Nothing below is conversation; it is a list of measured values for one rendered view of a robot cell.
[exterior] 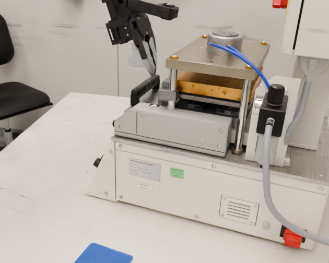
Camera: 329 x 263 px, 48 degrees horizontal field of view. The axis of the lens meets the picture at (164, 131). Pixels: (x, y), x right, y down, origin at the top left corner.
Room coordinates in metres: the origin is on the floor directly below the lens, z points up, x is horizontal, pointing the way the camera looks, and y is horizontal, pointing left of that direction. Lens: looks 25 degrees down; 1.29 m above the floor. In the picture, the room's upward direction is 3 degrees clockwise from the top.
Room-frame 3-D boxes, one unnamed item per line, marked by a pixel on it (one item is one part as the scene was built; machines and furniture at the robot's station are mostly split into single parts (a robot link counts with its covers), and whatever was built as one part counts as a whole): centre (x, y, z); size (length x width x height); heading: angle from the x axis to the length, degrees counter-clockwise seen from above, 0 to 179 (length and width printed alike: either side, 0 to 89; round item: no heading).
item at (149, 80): (0.89, 0.05, 0.99); 0.15 x 0.02 x 0.04; 161
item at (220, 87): (0.83, -0.12, 1.07); 0.22 x 0.17 x 0.10; 161
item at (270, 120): (0.58, -0.17, 1.05); 0.15 x 0.05 x 0.15; 161
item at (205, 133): (0.73, -0.01, 0.96); 0.26 x 0.05 x 0.07; 71
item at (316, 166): (0.82, -0.16, 0.93); 0.46 x 0.35 x 0.01; 71
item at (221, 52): (0.80, -0.15, 1.08); 0.31 x 0.24 x 0.13; 161
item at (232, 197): (0.82, -0.11, 0.84); 0.53 x 0.37 x 0.17; 71
